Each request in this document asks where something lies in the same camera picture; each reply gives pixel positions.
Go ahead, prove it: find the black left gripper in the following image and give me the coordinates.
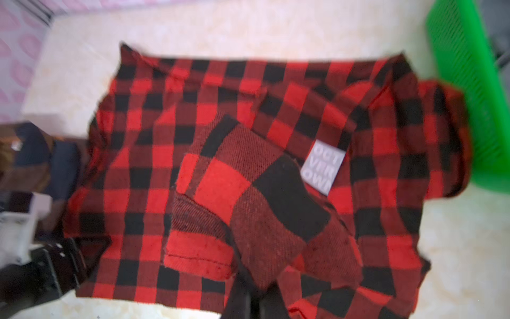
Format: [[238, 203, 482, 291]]
[[1, 236, 112, 315]]

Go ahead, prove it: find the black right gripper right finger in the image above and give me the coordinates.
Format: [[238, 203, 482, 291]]
[[259, 284, 290, 319]]

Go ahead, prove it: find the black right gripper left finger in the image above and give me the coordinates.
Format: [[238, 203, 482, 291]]
[[221, 275, 251, 319]]

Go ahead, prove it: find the red black plaid shirt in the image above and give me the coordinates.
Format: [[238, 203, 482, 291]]
[[64, 44, 471, 318]]

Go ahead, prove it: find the green plastic basket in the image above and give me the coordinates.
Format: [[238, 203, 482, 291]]
[[426, 1, 509, 194]]

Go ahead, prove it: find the folded brown plaid shirt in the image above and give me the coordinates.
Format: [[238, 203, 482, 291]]
[[1, 122, 89, 239]]

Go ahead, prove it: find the grey shirt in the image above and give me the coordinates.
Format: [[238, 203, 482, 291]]
[[477, 0, 509, 69]]

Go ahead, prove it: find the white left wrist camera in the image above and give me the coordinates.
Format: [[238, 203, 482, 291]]
[[1, 191, 53, 268]]

